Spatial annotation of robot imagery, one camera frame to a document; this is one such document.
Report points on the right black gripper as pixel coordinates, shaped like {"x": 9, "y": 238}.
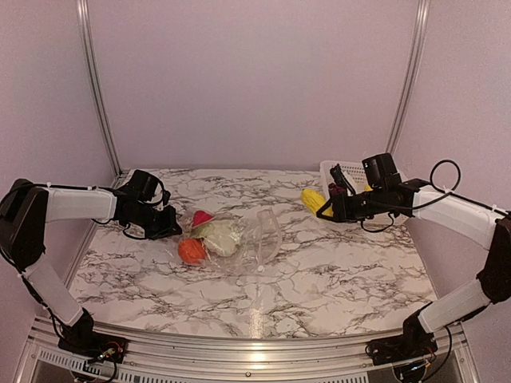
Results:
{"x": 342, "y": 210}

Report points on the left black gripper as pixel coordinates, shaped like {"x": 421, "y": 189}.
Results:
{"x": 166, "y": 229}

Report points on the yellow fake corn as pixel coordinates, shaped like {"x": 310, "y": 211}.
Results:
{"x": 312, "y": 200}

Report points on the purple fake grapes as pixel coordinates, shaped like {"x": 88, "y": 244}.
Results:
{"x": 334, "y": 189}

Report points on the clear zip top bag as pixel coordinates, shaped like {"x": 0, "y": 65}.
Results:
{"x": 260, "y": 243}

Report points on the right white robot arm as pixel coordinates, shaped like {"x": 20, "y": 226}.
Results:
{"x": 486, "y": 228}

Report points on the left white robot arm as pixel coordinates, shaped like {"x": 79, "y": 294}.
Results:
{"x": 28, "y": 211}

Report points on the orange fake pepper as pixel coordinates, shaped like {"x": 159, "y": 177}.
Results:
{"x": 191, "y": 251}

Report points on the pale green fake cabbage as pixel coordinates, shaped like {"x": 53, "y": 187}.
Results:
{"x": 221, "y": 237}

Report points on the white plastic basket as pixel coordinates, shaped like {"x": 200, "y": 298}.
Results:
{"x": 354, "y": 172}

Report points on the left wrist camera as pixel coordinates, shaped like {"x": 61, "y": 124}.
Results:
{"x": 165, "y": 197}

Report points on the left aluminium frame post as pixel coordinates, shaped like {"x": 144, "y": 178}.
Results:
{"x": 95, "y": 83}

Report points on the aluminium frame post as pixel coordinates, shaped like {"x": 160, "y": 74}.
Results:
{"x": 95, "y": 83}
{"x": 411, "y": 74}

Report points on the front aluminium rail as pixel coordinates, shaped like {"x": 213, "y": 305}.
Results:
{"x": 161, "y": 357}

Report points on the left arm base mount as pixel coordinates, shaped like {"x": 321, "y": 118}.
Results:
{"x": 97, "y": 347}

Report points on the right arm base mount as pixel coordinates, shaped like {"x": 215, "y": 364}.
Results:
{"x": 394, "y": 349}

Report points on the right aluminium frame post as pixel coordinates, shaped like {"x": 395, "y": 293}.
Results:
{"x": 411, "y": 74}

